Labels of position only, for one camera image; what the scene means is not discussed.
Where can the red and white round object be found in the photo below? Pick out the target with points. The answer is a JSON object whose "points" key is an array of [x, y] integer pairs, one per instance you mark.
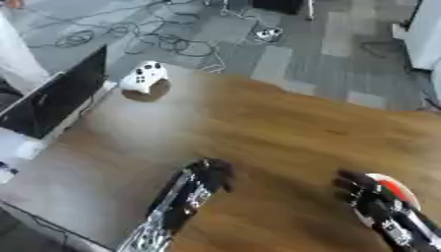
{"points": [[396, 190]]}

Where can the white cabinet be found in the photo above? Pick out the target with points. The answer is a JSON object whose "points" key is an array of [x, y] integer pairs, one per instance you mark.
{"points": [[422, 32]]}

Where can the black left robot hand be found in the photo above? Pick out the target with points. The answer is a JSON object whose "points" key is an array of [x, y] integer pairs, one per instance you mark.
{"points": [[213, 172]]}

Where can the white game controller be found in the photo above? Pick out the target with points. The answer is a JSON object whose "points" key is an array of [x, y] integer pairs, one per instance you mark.
{"points": [[143, 77]]}

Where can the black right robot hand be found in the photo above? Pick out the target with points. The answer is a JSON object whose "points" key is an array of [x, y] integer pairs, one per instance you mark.
{"points": [[357, 188]]}

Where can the white power strip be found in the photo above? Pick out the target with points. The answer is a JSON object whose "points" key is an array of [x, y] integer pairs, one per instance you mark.
{"points": [[267, 34]]}

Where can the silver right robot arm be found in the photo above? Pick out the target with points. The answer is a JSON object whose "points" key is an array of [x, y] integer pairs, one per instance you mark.
{"points": [[405, 226]]}

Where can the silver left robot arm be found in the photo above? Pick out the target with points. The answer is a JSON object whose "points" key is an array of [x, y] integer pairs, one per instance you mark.
{"points": [[166, 216]]}

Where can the black laptop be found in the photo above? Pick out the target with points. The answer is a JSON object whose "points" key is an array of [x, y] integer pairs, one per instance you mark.
{"points": [[54, 98]]}

